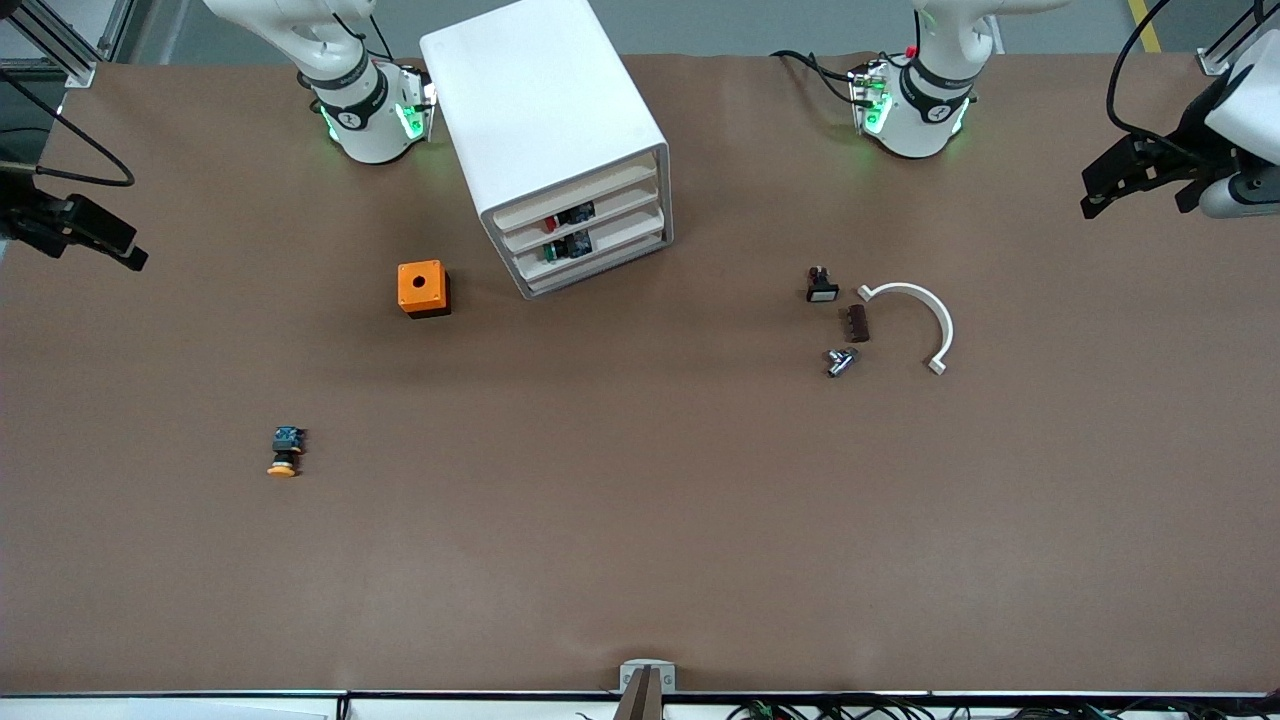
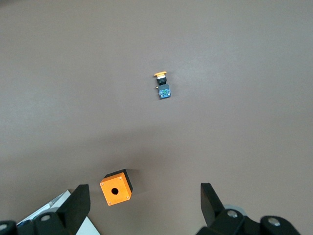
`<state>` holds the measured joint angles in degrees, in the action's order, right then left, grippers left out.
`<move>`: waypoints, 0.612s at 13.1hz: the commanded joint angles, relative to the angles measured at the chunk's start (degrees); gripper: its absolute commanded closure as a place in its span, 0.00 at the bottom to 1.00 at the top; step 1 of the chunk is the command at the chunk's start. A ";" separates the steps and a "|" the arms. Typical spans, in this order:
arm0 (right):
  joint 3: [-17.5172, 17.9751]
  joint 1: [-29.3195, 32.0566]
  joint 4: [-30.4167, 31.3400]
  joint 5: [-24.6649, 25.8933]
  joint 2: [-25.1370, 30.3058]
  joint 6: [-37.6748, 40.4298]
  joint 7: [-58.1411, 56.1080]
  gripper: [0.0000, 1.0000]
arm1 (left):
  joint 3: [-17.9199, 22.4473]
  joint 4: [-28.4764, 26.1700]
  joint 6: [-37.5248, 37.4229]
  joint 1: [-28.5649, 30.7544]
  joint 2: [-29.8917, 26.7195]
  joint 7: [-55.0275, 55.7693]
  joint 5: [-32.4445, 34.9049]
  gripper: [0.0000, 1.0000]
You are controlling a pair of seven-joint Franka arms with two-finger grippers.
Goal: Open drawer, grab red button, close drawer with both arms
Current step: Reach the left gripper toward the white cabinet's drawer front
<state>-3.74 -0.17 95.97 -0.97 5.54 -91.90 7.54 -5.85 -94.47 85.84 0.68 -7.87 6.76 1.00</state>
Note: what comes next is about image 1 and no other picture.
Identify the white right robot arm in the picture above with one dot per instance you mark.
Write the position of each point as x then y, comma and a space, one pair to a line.
360, 120

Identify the yellow push button switch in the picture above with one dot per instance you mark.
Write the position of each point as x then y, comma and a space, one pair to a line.
286, 450

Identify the green push button switch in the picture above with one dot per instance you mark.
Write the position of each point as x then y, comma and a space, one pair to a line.
565, 247

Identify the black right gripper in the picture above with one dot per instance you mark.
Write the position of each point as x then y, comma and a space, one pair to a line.
22, 214

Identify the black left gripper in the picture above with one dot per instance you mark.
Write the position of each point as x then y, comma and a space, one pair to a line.
1192, 132

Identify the small silver metal connector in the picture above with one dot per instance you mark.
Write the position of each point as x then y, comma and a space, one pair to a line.
840, 362

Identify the red push button switch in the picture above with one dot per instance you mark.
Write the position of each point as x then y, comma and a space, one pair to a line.
570, 215

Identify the white drawer cabinet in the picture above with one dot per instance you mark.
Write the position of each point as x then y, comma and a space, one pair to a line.
540, 100

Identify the brown terminal block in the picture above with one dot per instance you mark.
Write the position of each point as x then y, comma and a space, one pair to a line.
858, 325

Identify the aluminium frame profile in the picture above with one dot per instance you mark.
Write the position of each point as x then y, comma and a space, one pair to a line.
1225, 50
60, 40

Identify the dark camera support bar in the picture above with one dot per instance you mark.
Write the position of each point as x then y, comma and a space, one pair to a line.
640, 700

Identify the orange button enclosure box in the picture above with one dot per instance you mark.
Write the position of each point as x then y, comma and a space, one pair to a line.
420, 285

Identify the white curved plastic bracket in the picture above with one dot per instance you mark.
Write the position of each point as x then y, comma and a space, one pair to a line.
930, 305

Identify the grey camera mounting bracket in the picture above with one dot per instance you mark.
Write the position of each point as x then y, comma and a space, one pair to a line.
630, 675

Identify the black square white-cap switch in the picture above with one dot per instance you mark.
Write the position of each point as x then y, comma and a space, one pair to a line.
822, 288

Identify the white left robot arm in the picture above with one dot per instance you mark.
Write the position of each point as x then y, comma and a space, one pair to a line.
920, 110

